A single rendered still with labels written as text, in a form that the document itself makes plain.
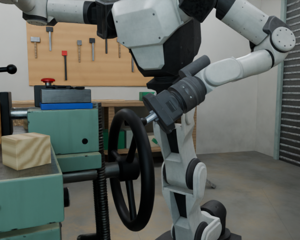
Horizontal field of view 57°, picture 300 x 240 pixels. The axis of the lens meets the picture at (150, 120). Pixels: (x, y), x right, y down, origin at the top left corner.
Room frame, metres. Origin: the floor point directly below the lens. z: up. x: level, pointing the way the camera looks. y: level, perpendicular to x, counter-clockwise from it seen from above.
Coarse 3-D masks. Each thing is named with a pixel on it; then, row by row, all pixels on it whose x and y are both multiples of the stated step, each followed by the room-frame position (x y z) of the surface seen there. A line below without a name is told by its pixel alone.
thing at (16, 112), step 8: (0, 96) 0.52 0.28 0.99; (8, 96) 0.53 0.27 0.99; (0, 104) 0.52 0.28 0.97; (8, 104) 0.53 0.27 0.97; (0, 112) 0.52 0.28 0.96; (8, 112) 0.53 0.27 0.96; (16, 112) 0.56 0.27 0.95; (24, 112) 0.57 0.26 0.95; (8, 120) 0.53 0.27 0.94; (8, 128) 0.53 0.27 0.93
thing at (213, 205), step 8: (216, 200) 1.55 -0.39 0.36; (200, 208) 1.47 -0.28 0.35; (208, 208) 1.45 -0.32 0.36; (216, 208) 1.47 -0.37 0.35; (224, 208) 1.52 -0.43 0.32; (216, 216) 1.42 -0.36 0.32; (224, 216) 1.48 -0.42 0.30; (224, 224) 1.48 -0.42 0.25; (168, 232) 1.54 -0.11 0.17; (224, 232) 1.48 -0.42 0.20
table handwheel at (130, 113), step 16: (128, 112) 0.62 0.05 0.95; (112, 128) 0.73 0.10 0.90; (144, 128) 0.58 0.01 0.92; (112, 144) 0.76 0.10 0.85; (144, 144) 0.54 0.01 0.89; (112, 160) 0.76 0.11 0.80; (128, 160) 0.63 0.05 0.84; (144, 160) 0.53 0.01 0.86; (64, 176) 0.58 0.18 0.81; (80, 176) 0.59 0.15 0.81; (96, 176) 0.61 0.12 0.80; (112, 176) 0.63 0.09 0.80; (128, 176) 0.63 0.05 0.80; (144, 176) 0.52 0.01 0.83; (112, 192) 0.73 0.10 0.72; (128, 192) 0.63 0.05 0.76; (144, 192) 0.52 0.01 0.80; (144, 208) 0.53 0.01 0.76; (128, 224) 0.61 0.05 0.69; (144, 224) 0.55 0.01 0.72
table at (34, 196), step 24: (0, 144) 0.49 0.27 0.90; (0, 168) 0.34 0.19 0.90; (48, 168) 0.34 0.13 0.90; (72, 168) 0.53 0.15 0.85; (96, 168) 0.55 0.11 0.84; (0, 192) 0.29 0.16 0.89; (24, 192) 0.30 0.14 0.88; (48, 192) 0.31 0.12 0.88; (0, 216) 0.29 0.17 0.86; (24, 216) 0.30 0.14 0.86; (48, 216) 0.31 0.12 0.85
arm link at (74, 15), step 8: (48, 0) 1.14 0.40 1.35; (56, 0) 1.15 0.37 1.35; (64, 0) 1.15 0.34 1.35; (72, 0) 1.15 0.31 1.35; (80, 0) 1.16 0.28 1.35; (48, 8) 1.14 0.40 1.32; (56, 8) 1.14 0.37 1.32; (64, 8) 1.14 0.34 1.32; (72, 8) 1.14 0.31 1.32; (80, 8) 1.14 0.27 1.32; (48, 16) 1.15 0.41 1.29; (56, 16) 1.15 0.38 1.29; (64, 16) 1.15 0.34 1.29; (72, 16) 1.15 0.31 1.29; (80, 16) 1.15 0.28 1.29; (32, 24) 1.17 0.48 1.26; (40, 24) 1.16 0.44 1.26; (48, 24) 1.17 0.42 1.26
